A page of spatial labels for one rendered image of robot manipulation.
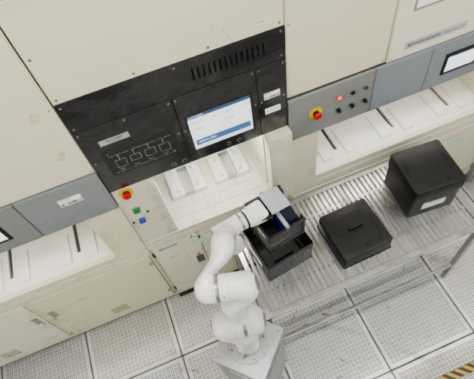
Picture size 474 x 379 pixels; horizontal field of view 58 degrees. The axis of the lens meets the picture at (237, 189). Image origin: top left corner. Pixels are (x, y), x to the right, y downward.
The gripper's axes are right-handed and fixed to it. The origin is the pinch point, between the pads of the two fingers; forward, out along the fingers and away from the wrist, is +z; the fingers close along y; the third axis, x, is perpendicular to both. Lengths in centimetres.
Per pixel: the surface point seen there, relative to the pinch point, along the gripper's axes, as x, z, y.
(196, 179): -35, -19, -58
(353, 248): -40, 31, 25
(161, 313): -125, -79, -35
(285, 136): 13.5, 20.2, -20.4
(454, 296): -126, 97, 61
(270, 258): -48.9, -6.6, 2.4
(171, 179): -35, -31, -67
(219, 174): -35, -6, -54
